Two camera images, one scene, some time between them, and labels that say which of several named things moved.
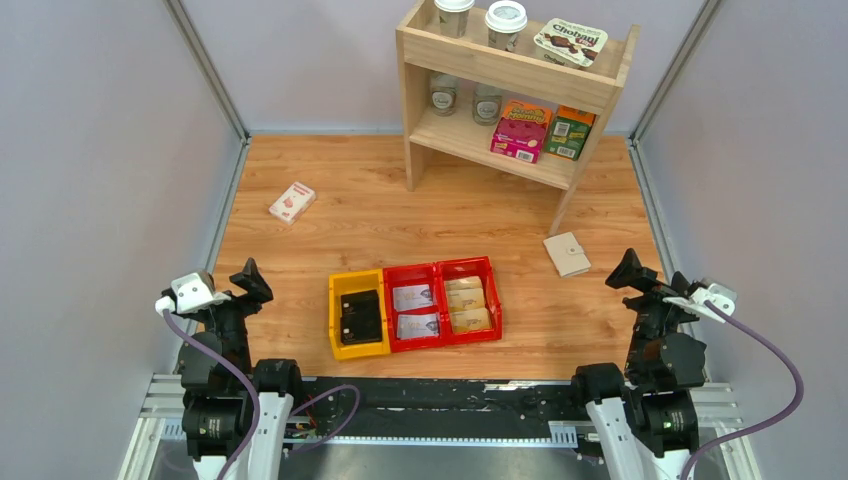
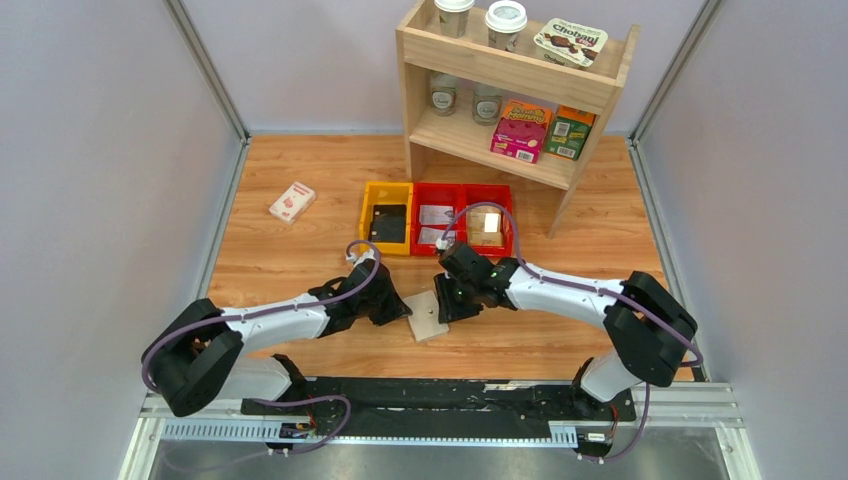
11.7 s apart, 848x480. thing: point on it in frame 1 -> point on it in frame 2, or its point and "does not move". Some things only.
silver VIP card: (418, 325) -> (430, 235)
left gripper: (256, 286) -> (397, 308)
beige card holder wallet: (567, 255) -> (424, 318)
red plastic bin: (461, 269) -> (487, 228)
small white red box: (191, 293) -> (365, 262)
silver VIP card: (411, 297) -> (436, 214)
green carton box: (568, 132) does not move
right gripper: (637, 276) -> (448, 311)
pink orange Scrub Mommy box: (520, 130) does not move
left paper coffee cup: (453, 16) does not move
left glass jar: (444, 93) does not move
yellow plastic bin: (347, 283) -> (387, 217)
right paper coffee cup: (504, 19) does not move
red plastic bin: (412, 276) -> (434, 207)
